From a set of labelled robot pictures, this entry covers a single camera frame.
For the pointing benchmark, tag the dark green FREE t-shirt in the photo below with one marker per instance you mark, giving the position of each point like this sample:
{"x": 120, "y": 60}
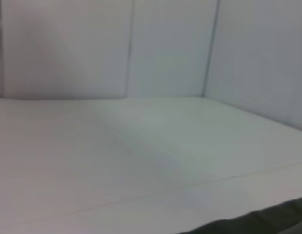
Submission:
{"x": 275, "y": 219}

